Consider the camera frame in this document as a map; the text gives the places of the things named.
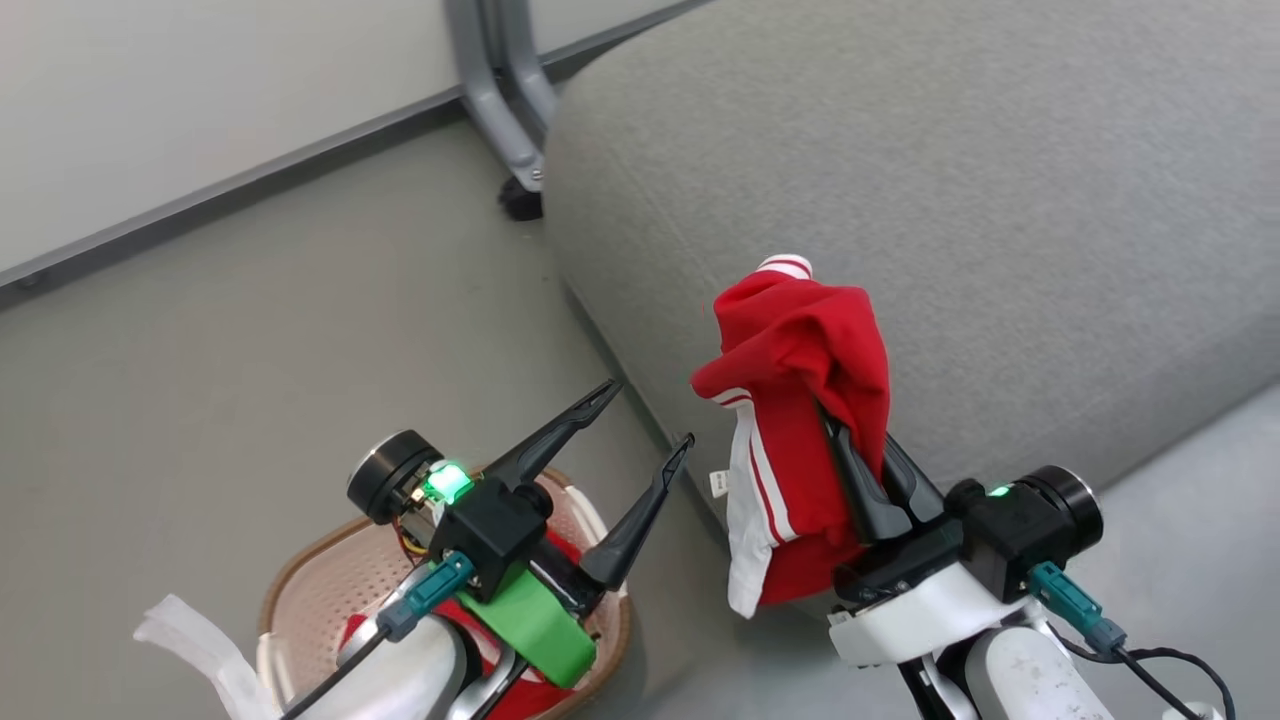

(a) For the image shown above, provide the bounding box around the dark grey baseboard strip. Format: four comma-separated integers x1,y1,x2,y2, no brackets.
0,0,713,307

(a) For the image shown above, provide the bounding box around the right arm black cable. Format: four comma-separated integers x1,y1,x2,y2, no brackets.
1028,561,1237,720

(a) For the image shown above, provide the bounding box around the black caster wheel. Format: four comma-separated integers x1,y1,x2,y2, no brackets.
498,175,545,222

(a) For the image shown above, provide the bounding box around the white sheer cloth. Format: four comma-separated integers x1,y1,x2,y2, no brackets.
133,594,283,720

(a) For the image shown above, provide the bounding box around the grey metal table leg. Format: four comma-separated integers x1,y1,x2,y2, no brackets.
444,0,561,193

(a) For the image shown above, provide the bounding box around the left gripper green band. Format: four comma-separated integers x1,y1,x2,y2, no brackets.
346,379,695,692

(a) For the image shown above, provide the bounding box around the grey fabric sofa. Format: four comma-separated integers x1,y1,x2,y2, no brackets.
543,0,1280,613

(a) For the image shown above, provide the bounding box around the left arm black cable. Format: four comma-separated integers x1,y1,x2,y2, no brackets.
280,553,477,720

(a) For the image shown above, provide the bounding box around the pink basket with brown rim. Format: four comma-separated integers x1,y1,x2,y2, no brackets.
257,467,634,720

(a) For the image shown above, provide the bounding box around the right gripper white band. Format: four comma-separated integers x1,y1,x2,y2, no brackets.
824,409,1104,667

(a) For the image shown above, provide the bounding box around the red and white garment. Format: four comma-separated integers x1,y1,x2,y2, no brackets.
690,254,892,620

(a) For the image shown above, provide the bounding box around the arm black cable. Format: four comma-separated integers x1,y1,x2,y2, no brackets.
1028,561,1237,720
280,553,477,720

